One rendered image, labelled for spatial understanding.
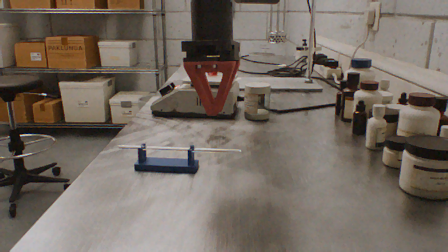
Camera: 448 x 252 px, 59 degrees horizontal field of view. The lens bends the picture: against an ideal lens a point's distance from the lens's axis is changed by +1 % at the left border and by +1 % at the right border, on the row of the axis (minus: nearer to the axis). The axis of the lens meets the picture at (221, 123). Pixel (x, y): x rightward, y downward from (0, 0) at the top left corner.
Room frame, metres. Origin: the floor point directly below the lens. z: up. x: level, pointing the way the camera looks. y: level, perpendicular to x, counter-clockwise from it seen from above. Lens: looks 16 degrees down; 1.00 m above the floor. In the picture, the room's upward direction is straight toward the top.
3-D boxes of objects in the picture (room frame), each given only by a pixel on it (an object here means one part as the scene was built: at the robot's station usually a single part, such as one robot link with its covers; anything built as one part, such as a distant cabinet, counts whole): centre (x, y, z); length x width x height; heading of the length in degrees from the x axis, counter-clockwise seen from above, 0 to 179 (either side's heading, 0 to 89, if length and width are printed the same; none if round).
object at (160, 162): (0.58, 0.09, 0.77); 0.10 x 0.03 x 0.04; 83
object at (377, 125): (0.68, -0.28, 0.79); 0.03 x 0.03 x 0.08
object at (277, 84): (1.29, -0.17, 0.76); 0.30 x 0.20 x 0.01; 88
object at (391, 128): (0.72, -0.31, 0.78); 0.05 x 0.05 x 0.06
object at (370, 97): (0.80, -0.31, 0.80); 0.06 x 0.06 x 0.10
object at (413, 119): (0.64, -0.33, 0.80); 0.06 x 0.06 x 0.11
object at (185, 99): (0.95, 0.05, 0.79); 0.22 x 0.13 x 0.08; 81
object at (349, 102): (0.86, -0.29, 0.80); 0.04 x 0.04 x 0.11
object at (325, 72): (1.61, -0.42, 0.77); 0.40 x 0.06 x 0.04; 178
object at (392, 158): (0.60, -0.29, 0.77); 0.04 x 0.04 x 0.04
